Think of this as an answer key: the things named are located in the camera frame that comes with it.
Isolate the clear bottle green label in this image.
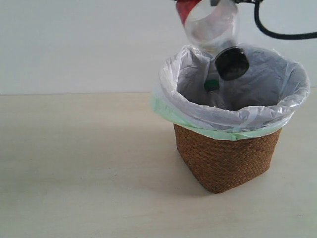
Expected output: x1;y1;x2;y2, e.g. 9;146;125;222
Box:
204;79;225;109

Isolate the woven brown wicker bin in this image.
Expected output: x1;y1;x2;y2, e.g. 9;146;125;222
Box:
174;124;281;193

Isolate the black cable top right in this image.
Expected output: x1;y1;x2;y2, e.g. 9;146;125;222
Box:
235;0;317;40

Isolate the translucent white bin liner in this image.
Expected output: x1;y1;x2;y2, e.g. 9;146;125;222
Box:
153;45;310;132

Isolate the clear bottle red label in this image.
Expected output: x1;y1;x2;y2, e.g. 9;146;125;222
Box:
175;0;249;81

